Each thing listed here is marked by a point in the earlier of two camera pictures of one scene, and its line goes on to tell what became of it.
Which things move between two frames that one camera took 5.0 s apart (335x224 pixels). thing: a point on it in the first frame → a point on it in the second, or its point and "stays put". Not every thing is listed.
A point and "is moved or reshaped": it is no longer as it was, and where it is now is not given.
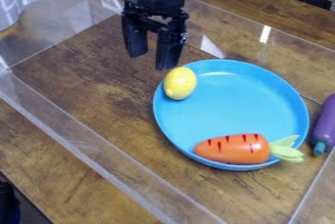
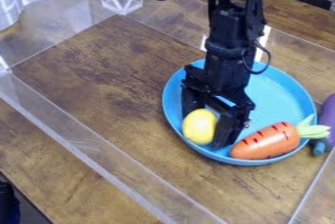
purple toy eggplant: (323, 138) stays put
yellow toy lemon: (180, 82) → (199, 125)
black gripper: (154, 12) → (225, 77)
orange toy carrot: (248, 149) → (276, 140)
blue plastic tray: (241, 98) is moved or reshaped
